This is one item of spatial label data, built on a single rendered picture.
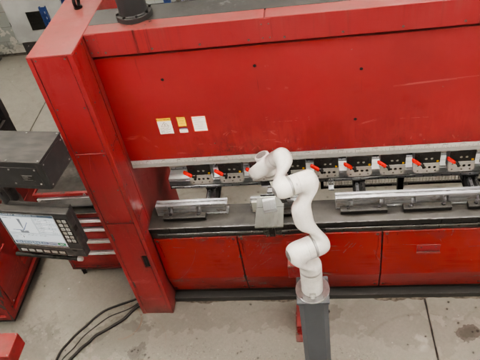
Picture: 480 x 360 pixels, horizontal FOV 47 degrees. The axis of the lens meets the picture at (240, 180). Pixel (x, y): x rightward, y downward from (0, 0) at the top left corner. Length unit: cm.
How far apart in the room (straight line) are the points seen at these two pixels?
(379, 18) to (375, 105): 53
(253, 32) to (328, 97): 57
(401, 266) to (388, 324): 46
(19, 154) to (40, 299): 218
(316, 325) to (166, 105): 154
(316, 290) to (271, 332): 120
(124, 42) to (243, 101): 72
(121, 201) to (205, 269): 92
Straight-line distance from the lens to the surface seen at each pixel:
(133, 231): 370
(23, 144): 304
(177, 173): 399
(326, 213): 368
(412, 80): 310
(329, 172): 346
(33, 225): 325
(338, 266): 399
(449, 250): 396
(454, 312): 434
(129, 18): 303
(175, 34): 293
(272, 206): 358
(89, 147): 326
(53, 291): 494
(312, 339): 343
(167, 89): 314
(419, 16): 290
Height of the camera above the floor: 356
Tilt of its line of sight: 42 degrees down
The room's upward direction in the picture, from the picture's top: 11 degrees counter-clockwise
